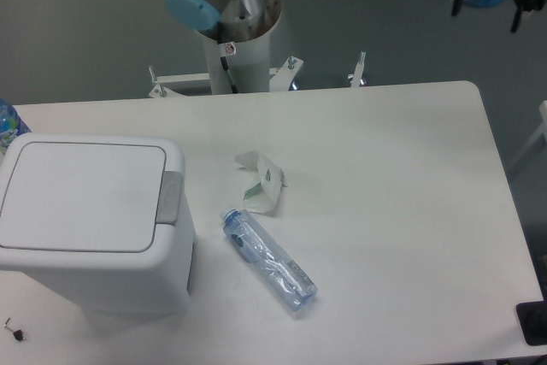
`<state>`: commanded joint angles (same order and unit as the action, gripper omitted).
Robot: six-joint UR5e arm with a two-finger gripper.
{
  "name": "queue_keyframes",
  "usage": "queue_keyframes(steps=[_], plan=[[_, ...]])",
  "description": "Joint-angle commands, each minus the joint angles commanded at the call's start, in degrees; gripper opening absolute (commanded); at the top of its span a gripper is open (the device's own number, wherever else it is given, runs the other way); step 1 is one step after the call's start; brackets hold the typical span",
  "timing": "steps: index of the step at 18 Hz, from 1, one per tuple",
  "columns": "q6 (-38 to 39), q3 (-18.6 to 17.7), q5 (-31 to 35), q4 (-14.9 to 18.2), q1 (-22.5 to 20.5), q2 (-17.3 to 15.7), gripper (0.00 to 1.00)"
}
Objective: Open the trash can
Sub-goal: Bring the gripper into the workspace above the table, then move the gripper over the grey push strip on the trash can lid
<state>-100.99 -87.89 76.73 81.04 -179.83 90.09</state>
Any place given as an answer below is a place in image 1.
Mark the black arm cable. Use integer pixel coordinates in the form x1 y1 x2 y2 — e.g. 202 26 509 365
215 21 238 95

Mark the grey lid push button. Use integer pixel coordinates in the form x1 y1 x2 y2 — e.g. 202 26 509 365
156 171 183 226

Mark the crumpled white paper wrapper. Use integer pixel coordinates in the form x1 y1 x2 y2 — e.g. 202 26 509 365
234 150 286 214

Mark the white plastic trash can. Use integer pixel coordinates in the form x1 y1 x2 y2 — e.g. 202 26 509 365
1 132 197 315

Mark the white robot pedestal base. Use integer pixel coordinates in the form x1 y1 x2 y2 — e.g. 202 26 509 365
147 0 368 99

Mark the white trash can lid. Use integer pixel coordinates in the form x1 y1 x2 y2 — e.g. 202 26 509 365
1 141 167 253

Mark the white frame at right edge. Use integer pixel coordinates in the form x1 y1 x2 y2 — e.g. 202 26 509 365
506 101 546 181

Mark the blue labelled drink bottle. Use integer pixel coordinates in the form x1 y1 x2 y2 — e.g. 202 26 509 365
1 99 31 156

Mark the black device at table edge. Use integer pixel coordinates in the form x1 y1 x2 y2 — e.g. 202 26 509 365
515 301 546 346

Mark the empty clear plastic bottle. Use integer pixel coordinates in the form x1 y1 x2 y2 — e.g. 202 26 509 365
220 209 318 312

